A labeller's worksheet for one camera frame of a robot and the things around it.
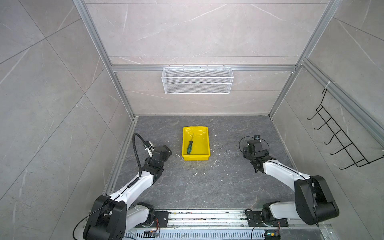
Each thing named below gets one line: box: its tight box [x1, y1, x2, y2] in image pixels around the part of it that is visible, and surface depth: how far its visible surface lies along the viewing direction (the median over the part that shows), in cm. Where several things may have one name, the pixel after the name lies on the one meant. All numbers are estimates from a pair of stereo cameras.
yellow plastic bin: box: [181, 126, 210, 161], surface depth 103 cm
